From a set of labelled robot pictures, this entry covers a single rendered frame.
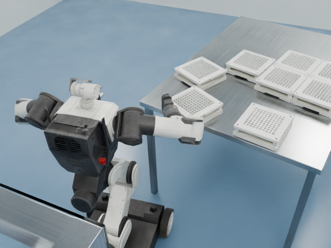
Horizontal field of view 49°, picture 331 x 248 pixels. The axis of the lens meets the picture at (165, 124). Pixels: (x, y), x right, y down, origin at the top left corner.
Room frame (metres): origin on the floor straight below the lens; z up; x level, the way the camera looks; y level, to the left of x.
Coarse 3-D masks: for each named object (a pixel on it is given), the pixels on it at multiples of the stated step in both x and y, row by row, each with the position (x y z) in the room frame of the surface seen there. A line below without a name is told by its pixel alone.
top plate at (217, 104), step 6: (186, 90) 1.80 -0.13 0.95; (198, 90) 1.80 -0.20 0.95; (174, 96) 1.74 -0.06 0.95; (210, 96) 1.73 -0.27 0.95; (174, 102) 1.69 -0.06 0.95; (216, 102) 1.67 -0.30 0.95; (180, 108) 1.63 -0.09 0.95; (204, 108) 1.62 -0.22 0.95; (210, 108) 1.62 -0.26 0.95; (216, 108) 1.63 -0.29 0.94; (186, 114) 1.58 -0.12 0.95; (198, 114) 1.57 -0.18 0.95; (204, 114) 1.57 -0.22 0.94
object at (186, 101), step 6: (186, 96) 1.74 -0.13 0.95; (192, 96) 1.73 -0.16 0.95; (198, 96) 1.73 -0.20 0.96; (180, 102) 1.68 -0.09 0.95; (186, 102) 1.67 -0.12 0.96; (192, 102) 1.67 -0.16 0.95; (198, 102) 1.67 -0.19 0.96; (204, 102) 1.67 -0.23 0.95; (192, 108) 1.62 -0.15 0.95; (198, 108) 1.62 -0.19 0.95
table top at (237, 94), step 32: (224, 32) 2.72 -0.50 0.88; (256, 32) 2.70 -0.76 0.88; (288, 32) 2.69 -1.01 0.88; (224, 64) 2.22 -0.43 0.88; (160, 96) 1.85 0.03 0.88; (224, 96) 1.83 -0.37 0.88; (256, 96) 1.82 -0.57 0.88; (224, 128) 1.53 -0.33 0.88; (320, 128) 1.50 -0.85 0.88; (288, 160) 1.28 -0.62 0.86; (320, 160) 1.26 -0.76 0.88
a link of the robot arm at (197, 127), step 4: (192, 124) 1.23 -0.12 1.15; (196, 124) 1.23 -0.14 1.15; (200, 124) 1.24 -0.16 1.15; (192, 128) 1.22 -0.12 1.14; (196, 128) 1.22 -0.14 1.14; (200, 128) 1.23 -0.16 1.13; (192, 132) 1.21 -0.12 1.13; (196, 132) 1.21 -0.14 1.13; (200, 132) 1.23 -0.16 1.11; (192, 136) 1.20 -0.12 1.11; (196, 136) 1.20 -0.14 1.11; (200, 136) 1.22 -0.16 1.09; (196, 140) 1.19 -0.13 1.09; (200, 140) 1.22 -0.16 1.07
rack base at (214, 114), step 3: (213, 111) 1.65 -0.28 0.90; (216, 111) 1.65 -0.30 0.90; (219, 111) 1.65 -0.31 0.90; (222, 111) 1.66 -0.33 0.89; (210, 114) 1.63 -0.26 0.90; (213, 114) 1.62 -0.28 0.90; (216, 114) 1.63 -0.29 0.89; (219, 114) 1.65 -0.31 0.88; (204, 117) 1.60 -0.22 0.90; (207, 117) 1.60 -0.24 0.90; (210, 117) 1.60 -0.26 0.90; (213, 117) 1.62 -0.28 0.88; (204, 120) 1.58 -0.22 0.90; (207, 120) 1.59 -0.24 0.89
